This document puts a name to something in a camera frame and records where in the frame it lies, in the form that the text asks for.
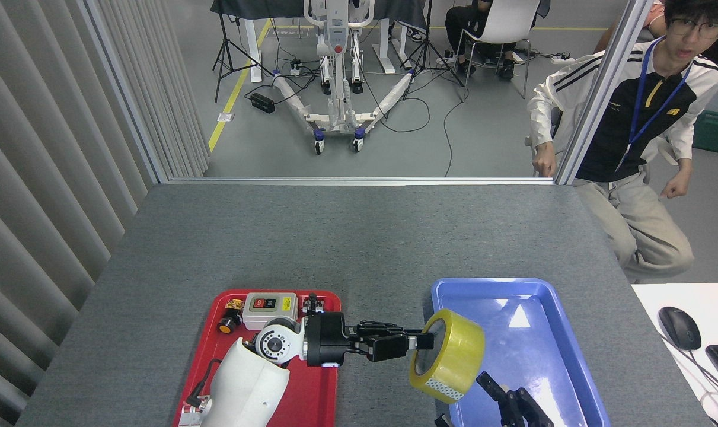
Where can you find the black box on floor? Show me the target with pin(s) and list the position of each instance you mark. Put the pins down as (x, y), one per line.
(262, 102)

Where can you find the yellow tape roll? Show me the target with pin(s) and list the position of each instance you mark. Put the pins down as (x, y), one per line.
(459, 356)

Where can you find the person's left hand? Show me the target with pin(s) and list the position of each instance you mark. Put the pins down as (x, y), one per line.
(676, 187)

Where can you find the black tripod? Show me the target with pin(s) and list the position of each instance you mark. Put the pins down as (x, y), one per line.
(223, 50)
(428, 44)

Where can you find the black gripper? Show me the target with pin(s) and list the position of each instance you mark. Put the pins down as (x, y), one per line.
(326, 341)

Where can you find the person's right hand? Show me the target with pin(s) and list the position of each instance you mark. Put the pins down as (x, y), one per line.
(543, 161)

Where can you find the desk with dark cloth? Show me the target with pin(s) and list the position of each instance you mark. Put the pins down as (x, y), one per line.
(394, 9)

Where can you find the silver post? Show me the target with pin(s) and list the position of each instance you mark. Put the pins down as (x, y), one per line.
(602, 89)
(124, 95)

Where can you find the black yellow push button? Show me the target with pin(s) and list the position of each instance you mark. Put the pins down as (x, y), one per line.
(228, 324)

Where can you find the person behind silver post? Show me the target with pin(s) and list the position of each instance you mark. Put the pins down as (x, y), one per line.
(606, 38)

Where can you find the red plastic tray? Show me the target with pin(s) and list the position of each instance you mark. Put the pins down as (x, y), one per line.
(314, 397)

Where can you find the black computer mouse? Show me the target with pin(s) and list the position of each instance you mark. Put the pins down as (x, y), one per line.
(680, 327)

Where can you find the white switch box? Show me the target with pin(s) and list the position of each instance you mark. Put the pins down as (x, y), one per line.
(270, 311)

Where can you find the blue plastic tray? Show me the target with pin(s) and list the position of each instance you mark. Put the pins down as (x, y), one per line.
(542, 350)

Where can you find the grey vertical blinds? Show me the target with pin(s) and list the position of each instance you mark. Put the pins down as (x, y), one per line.
(38, 178)

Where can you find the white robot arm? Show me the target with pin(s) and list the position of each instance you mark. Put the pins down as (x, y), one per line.
(246, 385)

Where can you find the white chair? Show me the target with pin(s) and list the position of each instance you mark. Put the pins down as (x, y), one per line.
(507, 21)

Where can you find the white power strip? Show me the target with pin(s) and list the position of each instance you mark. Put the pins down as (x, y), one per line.
(563, 60)

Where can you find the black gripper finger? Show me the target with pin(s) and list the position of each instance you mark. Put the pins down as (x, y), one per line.
(519, 409)

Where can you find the small black electrical component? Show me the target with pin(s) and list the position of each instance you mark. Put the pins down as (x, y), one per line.
(314, 303)

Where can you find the white stand on wheels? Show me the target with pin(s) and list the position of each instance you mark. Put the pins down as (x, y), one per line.
(337, 112)

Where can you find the white side table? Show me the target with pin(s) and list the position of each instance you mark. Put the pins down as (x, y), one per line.
(714, 308)

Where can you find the green bin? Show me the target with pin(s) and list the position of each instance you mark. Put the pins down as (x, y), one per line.
(717, 131)

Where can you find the person on white chair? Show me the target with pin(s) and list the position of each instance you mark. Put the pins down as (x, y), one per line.
(456, 24)

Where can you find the floor outlet plate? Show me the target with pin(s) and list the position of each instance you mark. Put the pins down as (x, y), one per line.
(225, 117)

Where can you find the silver horizontal rail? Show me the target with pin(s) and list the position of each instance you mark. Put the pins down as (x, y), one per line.
(358, 180)

